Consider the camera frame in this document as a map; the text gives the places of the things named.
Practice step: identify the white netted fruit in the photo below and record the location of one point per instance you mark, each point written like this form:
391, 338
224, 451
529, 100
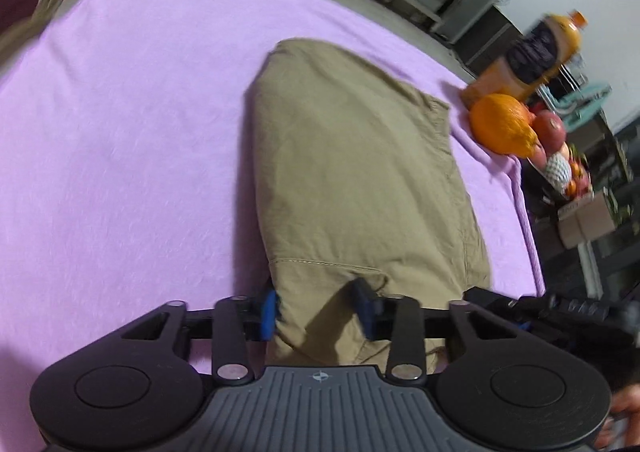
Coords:
558, 172

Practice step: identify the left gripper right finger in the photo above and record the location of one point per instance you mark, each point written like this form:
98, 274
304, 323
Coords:
397, 320

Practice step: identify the pink towel table cover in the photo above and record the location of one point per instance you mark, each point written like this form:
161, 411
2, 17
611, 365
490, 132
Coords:
127, 179

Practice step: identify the khaki shorts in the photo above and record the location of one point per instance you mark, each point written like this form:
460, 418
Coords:
354, 177

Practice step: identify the red apple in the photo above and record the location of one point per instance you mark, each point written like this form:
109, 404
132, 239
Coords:
550, 131

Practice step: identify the orange juice bottle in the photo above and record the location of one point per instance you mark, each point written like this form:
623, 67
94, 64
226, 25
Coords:
531, 61

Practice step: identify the black fruit tray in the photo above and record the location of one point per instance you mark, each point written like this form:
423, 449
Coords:
534, 182

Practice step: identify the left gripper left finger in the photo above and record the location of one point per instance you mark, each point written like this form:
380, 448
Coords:
238, 320

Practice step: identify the large orange fruit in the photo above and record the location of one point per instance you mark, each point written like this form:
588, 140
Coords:
502, 124

